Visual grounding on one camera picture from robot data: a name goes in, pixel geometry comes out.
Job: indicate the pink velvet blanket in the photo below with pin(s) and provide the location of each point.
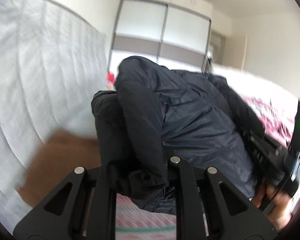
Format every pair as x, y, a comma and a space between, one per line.
276, 124

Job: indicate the red small object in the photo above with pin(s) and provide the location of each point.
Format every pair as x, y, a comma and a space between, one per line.
111, 77

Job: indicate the person right hand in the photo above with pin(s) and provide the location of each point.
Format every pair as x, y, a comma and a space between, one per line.
281, 213

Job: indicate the grey quilted headboard cover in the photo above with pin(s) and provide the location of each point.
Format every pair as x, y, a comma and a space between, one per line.
52, 62

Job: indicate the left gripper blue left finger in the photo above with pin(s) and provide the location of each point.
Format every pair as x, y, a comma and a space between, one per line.
82, 206

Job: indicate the brown folded blanket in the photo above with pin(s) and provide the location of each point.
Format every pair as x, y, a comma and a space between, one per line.
54, 160

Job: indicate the christmas patterned knit blanket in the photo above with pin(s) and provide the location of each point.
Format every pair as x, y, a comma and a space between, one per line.
135, 223

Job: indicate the white grey sliding wardrobe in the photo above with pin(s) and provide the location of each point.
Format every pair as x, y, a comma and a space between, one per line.
166, 34

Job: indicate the black quilted puffer jacket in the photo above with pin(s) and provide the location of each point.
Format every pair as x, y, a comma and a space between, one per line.
155, 113

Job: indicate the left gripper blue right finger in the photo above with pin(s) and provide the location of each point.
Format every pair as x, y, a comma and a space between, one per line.
212, 208

